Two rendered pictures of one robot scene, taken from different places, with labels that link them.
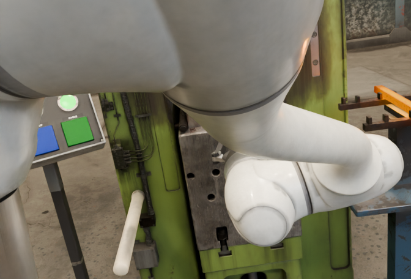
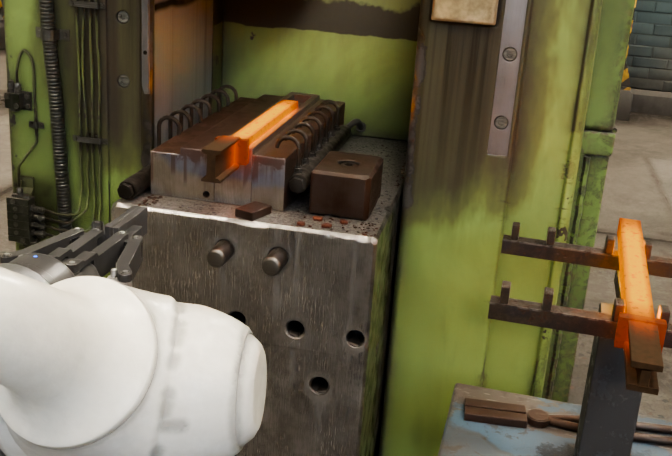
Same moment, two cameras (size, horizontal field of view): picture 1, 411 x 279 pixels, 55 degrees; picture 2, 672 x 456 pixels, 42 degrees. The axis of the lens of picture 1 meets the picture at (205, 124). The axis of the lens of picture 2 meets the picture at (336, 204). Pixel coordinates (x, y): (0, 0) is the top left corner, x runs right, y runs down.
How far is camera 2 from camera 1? 0.45 m
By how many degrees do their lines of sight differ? 10
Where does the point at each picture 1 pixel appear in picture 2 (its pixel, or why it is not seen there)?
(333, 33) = (560, 64)
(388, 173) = (175, 422)
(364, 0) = not seen: outside the picture
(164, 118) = (135, 159)
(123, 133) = (42, 166)
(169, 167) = not seen: hidden behind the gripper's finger
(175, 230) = not seen: hidden behind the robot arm
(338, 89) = (548, 201)
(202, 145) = (159, 240)
